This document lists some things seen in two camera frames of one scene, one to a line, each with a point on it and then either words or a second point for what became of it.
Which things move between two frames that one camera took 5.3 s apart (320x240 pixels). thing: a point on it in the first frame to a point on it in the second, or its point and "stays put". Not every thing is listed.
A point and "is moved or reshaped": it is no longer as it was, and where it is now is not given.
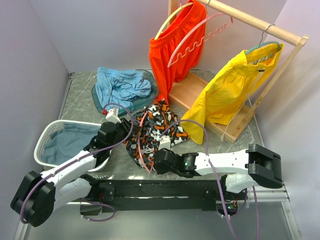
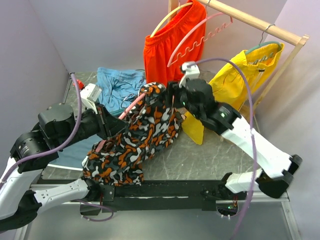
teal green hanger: x=264 y=43 stays put
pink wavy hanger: x=139 y=148 to x=102 y=143
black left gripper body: x=123 y=131 to x=91 y=124
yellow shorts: x=228 y=89 stays put
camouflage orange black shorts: x=157 y=121 is moved or reshaped
